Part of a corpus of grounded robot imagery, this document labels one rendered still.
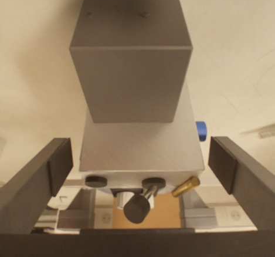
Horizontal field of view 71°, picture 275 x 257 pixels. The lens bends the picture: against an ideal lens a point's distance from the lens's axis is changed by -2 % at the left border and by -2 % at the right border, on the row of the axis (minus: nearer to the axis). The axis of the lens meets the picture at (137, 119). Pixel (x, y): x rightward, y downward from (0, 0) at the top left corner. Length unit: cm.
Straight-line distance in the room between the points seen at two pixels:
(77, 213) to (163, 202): 42
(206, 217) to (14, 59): 27
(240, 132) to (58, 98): 28
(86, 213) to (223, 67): 23
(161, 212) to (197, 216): 39
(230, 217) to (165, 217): 37
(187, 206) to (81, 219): 13
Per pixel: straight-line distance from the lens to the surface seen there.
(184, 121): 15
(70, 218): 27
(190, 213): 27
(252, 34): 21
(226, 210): 95
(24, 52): 22
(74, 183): 23
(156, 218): 65
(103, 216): 88
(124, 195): 18
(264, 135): 35
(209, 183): 23
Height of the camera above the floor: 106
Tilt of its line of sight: 34 degrees down
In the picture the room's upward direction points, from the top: 179 degrees clockwise
